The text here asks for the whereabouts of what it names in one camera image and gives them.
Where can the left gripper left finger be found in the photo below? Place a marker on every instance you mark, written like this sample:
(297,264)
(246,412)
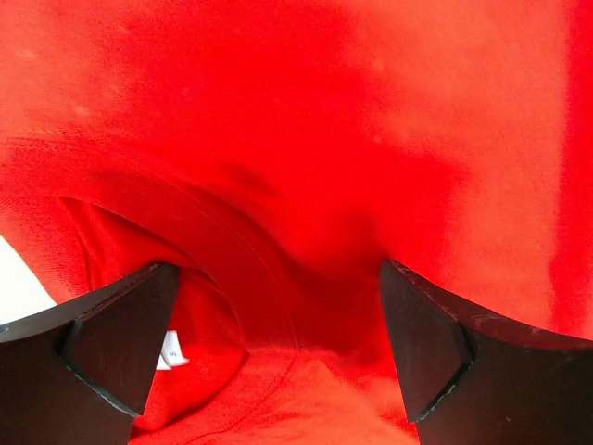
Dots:
(81,372)

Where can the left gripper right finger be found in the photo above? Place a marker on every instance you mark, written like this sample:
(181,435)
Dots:
(469,375)

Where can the red t shirt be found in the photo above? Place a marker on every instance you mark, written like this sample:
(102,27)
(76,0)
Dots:
(277,152)

